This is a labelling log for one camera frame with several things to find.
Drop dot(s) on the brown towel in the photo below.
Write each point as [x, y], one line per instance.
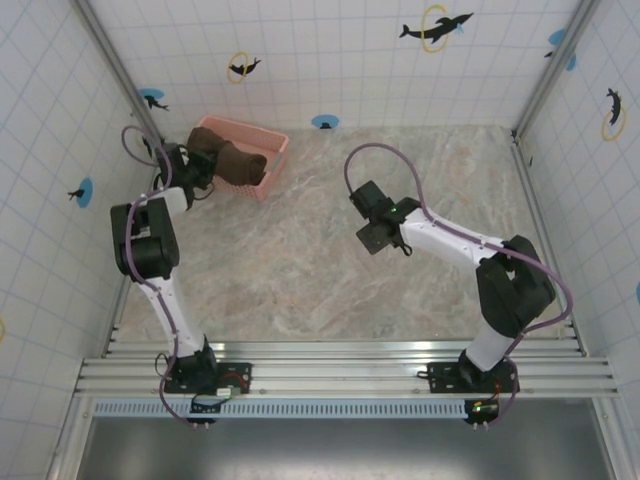
[235, 162]

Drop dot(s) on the pink plastic basket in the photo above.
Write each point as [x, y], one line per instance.
[272, 150]

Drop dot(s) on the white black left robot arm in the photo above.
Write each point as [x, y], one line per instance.
[150, 245]

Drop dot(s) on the blue circle dolphin sticker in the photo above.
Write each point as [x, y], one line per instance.
[556, 37]
[85, 192]
[325, 121]
[150, 97]

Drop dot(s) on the right controller board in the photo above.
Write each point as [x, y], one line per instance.
[482, 409]

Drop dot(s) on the controller board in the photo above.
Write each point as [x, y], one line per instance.
[210, 404]
[482, 409]

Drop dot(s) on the grey metal panel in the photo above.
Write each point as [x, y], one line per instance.
[350, 450]

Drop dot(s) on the left controller board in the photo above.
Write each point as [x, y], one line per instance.
[210, 404]

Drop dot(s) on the aluminium left corner post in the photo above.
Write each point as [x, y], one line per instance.
[117, 70]

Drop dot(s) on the aluminium corner post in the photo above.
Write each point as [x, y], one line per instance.
[117, 70]
[555, 70]

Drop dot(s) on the aluminium front rail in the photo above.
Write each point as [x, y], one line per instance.
[340, 370]

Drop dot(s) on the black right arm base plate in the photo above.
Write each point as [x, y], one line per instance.
[442, 377]

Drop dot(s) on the aluminium right side rail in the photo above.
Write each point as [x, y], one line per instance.
[547, 240]

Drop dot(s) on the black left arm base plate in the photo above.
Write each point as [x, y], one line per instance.
[235, 377]

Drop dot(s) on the aluminium right corner post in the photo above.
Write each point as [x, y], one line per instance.
[555, 70]

